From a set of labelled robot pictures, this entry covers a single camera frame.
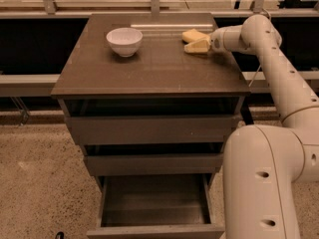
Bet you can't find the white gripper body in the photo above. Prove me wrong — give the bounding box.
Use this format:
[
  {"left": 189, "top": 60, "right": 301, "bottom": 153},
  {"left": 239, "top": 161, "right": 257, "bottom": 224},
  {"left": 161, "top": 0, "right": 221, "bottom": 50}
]
[{"left": 210, "top": 28, "right": 228, "bottom": 53}]

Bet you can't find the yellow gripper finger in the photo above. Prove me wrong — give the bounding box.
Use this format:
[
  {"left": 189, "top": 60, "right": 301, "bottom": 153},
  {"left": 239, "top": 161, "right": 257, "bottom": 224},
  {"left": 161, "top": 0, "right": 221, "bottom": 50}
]
[{"left": 184, "top": 38, "right": 210, "bottom": 54}]

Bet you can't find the yellow sponge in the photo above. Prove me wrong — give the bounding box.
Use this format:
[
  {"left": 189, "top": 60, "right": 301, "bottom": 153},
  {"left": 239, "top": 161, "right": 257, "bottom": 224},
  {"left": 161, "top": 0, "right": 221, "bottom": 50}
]
[{"left": 181, "top": 29, "right": 209, "bottom": 43}]

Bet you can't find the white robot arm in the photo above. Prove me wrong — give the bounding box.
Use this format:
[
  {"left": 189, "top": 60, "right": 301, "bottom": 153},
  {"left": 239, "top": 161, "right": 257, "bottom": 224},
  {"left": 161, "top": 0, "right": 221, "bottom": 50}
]
[{"left": 209, "top": 14, "right": 319, "bottom": 239}]

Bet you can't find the grey top drawer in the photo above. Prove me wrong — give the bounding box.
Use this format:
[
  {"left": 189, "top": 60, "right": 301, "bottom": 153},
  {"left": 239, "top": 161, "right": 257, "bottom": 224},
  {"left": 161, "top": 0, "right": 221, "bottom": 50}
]
[{"left": 66, "top": 116, "right": 241, "bottom": 145}]

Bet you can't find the grey drawer cabinet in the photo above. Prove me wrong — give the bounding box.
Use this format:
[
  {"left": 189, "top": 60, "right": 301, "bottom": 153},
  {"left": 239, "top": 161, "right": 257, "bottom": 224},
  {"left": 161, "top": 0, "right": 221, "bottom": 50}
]
[{"left": 50, "top": 12, "right": 252, "bottom": 239}]

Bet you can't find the grey middle drawer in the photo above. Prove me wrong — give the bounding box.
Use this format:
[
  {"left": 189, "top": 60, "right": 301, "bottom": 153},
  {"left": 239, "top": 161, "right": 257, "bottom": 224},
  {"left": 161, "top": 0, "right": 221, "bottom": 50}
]
[{"left": 84, "top": 153, "right": 222, "bottom": 176}]

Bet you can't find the grey open bottom drawer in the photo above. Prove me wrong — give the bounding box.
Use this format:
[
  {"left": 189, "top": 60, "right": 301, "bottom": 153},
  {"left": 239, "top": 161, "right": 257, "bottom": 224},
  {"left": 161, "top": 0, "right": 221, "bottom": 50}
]
[{"left": 87, "top": 174, "right": 224, "bottom": 239}]

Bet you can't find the white ceramic bowl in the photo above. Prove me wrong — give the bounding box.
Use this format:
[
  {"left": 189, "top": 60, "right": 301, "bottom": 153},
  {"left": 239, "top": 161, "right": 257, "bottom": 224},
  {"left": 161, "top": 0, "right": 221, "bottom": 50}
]
[{"left": 106, "top": 28, "right": 143, "bottom": 57}]

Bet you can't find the metal window frame post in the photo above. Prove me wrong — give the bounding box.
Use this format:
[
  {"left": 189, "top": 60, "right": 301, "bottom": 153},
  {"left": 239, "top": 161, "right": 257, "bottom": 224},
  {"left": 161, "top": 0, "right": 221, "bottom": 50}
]
[{"left": 151, "top": 0, "right": 160, "bottom": 18}]

